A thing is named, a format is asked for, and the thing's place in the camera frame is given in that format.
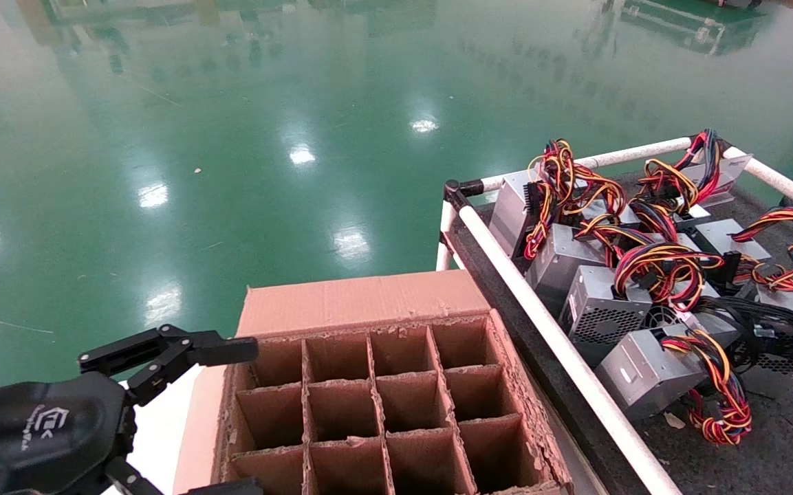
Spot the brown cardboard box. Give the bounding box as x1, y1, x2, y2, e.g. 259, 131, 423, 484
173, 269, 576, 495

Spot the upright silver power supply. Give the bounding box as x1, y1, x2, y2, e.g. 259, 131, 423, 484
489, 170, 550, 261

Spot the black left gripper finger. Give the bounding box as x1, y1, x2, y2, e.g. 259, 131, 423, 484
104, 459, 263, 495

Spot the cardboard divider grid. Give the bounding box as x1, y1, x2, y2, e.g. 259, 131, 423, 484
231, 323, 541, 495

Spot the black cable bundle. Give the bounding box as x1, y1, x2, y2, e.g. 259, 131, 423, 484
685, 296, 793, 375

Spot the perforated grey power supply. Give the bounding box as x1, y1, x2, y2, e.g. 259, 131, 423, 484
560, 265, 655, 365

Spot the tilted silver power supply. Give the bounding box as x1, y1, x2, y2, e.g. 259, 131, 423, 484
651, 153, 754, 207

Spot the long white cart pipe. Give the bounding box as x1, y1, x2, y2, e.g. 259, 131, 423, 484
458, 205, 682, 495

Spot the black mesh power supply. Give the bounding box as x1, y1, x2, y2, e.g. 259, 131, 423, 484
733, 323, 793, 375

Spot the silver power supply with fan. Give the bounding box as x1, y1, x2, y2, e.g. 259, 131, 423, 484
644, 302, 741, 348

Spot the yellow black wire harness loop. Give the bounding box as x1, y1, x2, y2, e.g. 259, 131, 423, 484
615, 242, 726, 310

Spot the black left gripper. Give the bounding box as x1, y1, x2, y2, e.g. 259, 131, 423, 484
0, 324, 260, 495

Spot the short white cart leg pipe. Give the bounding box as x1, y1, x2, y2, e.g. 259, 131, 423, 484
436, 201, 457, 272

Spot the black pipe corner joint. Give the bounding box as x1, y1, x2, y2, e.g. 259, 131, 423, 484
443, 179, 485, 210

